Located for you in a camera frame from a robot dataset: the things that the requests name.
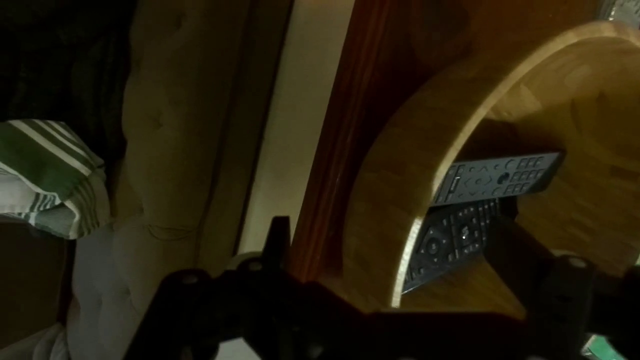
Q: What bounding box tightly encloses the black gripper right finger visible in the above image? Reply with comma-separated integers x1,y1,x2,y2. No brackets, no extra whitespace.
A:
485,213,640,360

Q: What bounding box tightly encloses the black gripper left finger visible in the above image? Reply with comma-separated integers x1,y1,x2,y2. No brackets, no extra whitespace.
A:
124,213,376,360

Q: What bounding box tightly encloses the wooden bowl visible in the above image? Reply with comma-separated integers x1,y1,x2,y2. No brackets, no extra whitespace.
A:
329,18,640,315

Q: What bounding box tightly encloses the brown couch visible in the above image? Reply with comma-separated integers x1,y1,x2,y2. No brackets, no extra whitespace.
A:
0,0,295,360

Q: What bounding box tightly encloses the grey pillow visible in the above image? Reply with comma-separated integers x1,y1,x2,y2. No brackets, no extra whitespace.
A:
0,221,161,360

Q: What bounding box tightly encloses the black remote control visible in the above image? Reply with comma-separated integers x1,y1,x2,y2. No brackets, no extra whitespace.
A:
400,198,504,296

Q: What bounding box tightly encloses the grey remote control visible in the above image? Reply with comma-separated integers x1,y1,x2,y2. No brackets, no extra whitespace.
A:
429,150,566,208

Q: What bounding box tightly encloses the green white striped cloth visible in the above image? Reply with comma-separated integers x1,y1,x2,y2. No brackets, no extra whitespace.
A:
0,117,111,242

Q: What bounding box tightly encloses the black crumpled garment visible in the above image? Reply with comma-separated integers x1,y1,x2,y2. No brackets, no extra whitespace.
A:
0,0,138,166

